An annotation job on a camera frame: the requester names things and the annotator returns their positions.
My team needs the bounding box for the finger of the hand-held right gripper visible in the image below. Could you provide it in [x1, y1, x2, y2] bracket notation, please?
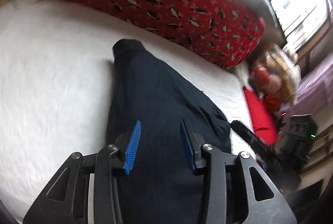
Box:
[231, 120, 301, 192]

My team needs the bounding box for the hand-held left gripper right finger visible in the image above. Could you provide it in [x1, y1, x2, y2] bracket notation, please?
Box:
[180, 119, 297, 224]

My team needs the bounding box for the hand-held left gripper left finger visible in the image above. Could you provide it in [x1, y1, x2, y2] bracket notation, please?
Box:
[23, 120, 142, 224]

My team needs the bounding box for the plain red cloth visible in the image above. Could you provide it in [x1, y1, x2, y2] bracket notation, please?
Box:
[243, 87, 279, 147]

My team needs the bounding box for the stuffed toy pile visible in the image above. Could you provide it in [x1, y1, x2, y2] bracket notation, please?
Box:
[248, 42, 302, 111]

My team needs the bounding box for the purple blanket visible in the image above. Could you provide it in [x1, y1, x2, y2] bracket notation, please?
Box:
[294, 54, 333, 120]

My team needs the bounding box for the dark navy garment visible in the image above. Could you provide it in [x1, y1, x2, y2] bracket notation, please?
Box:
[105, 39, 235, 224]

